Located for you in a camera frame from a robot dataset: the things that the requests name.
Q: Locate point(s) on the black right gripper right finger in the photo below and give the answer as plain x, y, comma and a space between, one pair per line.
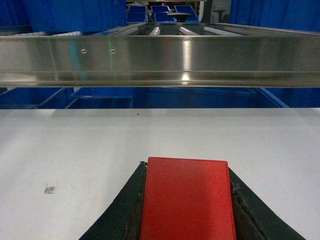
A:
254, 220

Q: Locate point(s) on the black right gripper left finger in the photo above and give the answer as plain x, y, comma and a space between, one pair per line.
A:
122, 219

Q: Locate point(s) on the red magnetic block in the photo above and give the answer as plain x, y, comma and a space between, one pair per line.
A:
187, 199

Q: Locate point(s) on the large blue bin upper right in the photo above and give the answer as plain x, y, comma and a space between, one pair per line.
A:
301, 15

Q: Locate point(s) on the large blue bin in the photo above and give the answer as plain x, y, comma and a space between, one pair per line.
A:
301, 15
64, 15

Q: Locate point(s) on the large blue bin upper left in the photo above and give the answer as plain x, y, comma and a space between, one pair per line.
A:
64, 15

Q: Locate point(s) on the blue bin under rail centre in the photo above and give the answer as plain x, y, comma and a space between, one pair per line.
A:
173, 98

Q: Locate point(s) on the stainless steel shelf rail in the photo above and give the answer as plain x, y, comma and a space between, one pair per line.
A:
161, 55

